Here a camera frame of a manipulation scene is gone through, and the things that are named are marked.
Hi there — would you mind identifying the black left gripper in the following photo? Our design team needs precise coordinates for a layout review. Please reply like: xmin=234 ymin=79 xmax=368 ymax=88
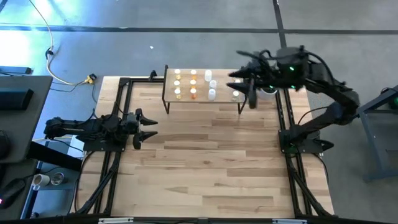
xmin=123 ymin=108 xmax=159 ymax=141

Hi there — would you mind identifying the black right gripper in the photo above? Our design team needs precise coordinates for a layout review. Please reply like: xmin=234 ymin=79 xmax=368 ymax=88
xmin=226 ymin=58 xmax=282 ymax=93

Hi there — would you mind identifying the wooden shelf with black legs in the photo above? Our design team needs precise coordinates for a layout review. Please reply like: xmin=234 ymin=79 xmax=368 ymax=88
xmin=162 ymin=64 xmax=249 ymax=115

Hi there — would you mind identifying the green plant in white pot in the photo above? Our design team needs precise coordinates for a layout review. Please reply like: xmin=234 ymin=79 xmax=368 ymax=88
xmin=257 ymin=86 xmax=278 ymax=101

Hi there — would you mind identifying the white paper sheet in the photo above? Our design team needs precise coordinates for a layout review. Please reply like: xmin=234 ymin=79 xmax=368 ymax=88
xmin=67 ymin=138 xmax=86 ymax=158

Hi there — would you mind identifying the black desk beam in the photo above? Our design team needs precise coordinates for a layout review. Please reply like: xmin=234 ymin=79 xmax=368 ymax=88
xmin=26 ymin=141 xmax=83 ymax=172

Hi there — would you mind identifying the clear glass cup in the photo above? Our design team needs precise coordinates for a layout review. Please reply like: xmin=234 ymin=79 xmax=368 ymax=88
xmin=50 ymin=172 xmax=65 ymax=186

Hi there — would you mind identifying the dark grey desk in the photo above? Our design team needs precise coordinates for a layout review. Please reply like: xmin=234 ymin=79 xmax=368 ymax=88
xmin=0 ymin=75 xmax=53 ymax=164
xmin=0 ymin=158 xmax=40 ymax=220

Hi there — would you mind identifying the black box device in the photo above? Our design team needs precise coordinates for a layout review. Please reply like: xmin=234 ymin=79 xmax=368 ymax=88
xmin=0 ymin=88 xmax=34 ymax=111

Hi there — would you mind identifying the blue-grey metal cart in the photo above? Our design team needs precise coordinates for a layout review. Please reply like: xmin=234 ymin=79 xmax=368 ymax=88
xmin=356 ymin=83 xmax=398 ymax=183

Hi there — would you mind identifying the black flat bar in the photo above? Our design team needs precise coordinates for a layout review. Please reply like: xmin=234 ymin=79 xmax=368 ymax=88
xmin=0 ymin=65 xmax=32 ymax=75

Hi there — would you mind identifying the black computer mouse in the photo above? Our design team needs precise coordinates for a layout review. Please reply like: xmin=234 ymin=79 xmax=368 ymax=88
xmin=0 ymin=178 xmax=27 ymax=210

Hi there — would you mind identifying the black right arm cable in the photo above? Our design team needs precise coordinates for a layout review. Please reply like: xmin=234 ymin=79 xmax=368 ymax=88
xmin=235 ymin=48 xmax=282 ymax=68

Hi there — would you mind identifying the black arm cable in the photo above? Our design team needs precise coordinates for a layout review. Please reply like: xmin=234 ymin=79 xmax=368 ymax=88
xmin=235 ymin=48 xmax=282 ymax=68
xmin=79 ymin=107 xmax=108 ymax=125

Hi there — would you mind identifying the black aluminium table frame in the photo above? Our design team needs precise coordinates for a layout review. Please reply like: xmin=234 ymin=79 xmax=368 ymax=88
xmin=70 ymin=65 xmax=335 ymax=224

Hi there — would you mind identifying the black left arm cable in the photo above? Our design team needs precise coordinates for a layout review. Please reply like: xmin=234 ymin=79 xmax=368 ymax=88
xmin=79 ymin=107 xmax=108 ymax=125

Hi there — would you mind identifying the black power cable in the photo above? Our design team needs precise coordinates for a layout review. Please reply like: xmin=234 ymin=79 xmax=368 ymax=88
xmin=49 ymin=81 xmax=98 ymax=104

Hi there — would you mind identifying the silver metal bracket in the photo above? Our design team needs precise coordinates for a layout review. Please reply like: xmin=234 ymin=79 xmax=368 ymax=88
xmin=98 ymin=217 xmax=135 ymax=224
xmin=272 ymin=218 xmax=308 ymax=224

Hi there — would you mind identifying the yellow extension cable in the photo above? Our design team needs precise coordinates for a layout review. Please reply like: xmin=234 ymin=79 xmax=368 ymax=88
xmin=29 ymin=0 xmax=96 ymax=86
xmin=32 ymin=136 xmax=73 ymax=142

